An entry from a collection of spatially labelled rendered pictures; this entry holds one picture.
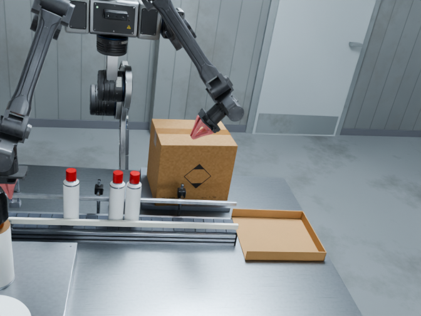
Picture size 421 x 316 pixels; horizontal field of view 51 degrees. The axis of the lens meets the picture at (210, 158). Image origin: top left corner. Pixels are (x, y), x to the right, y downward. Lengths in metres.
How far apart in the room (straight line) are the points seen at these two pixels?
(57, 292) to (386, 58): 4.38
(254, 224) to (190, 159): 0.37
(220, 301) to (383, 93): 4.16
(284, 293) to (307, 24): 3.34
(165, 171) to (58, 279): 0.56
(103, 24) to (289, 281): 1.26
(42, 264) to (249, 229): 0.76
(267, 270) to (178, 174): 0.48
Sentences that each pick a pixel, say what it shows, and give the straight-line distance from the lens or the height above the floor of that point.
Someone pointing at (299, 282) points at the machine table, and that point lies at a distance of 1.57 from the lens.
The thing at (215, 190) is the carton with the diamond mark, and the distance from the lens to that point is 1.76.
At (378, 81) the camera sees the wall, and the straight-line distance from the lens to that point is 5.18.
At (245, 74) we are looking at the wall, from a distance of 4.44.
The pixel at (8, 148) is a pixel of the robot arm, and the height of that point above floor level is 1.22.
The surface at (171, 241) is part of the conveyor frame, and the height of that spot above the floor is 0.84.
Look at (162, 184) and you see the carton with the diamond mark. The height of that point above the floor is 0.95.
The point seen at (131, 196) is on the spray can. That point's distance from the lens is 1.50.
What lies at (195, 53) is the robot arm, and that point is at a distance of 1.49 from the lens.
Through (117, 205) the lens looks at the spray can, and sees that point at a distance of 1.52.
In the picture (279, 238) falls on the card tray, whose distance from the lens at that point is 1.72.
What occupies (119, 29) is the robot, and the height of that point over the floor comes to 1.41.
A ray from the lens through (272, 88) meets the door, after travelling 4.54.
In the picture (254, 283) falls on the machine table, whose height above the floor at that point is 0.83.
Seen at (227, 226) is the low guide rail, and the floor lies 0.91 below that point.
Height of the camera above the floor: 1.83
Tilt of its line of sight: 27 degrees down
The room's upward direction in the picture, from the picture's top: 9 degrees clockwise
